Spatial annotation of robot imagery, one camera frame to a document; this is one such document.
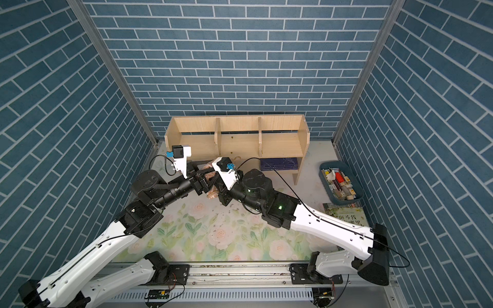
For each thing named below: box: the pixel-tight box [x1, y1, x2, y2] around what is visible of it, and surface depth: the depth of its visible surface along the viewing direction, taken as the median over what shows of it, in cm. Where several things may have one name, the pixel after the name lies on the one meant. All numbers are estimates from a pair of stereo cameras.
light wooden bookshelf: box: [164, 114, 311, 185], surface depth 86 cm
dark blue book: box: [259, 157, 299, 172], surface depth 93 cm
